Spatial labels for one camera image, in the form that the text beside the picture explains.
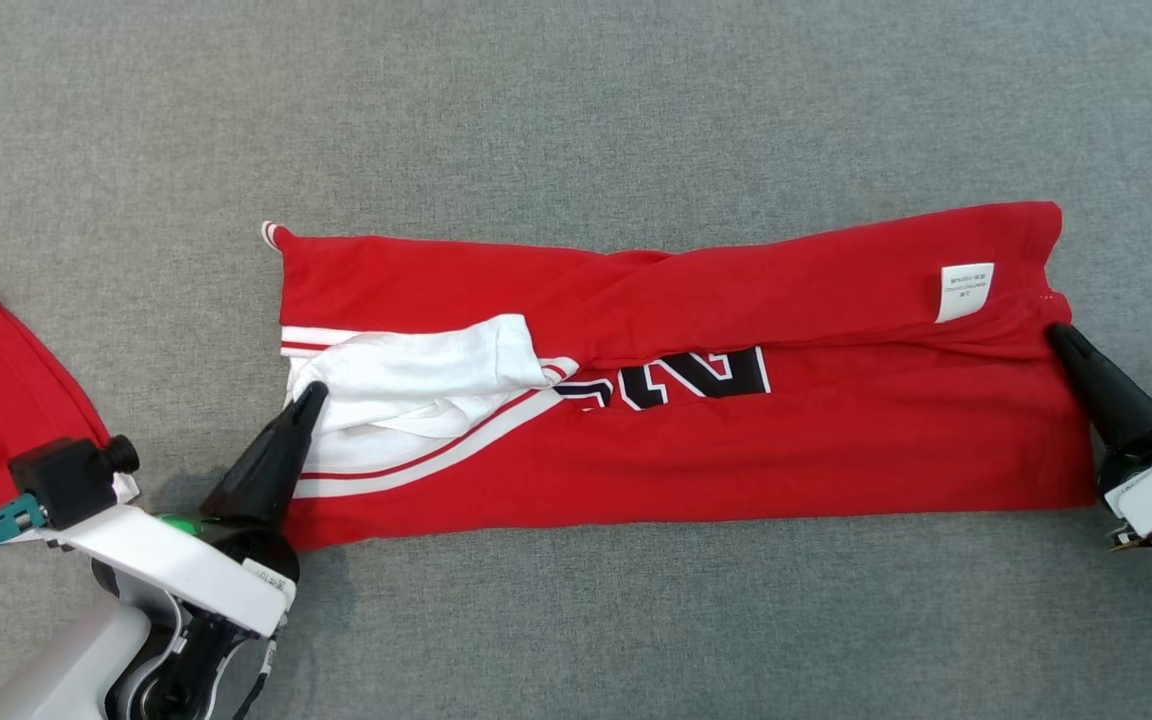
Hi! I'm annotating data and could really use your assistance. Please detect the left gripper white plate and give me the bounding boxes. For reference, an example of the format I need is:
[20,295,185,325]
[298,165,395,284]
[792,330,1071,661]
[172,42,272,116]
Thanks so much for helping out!
[44,381,330,638]

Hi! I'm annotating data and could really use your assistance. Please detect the red jersey with white sleeves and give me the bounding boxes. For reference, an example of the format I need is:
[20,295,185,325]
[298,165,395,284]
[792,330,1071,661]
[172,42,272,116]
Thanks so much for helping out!
[261,200,1099,553]

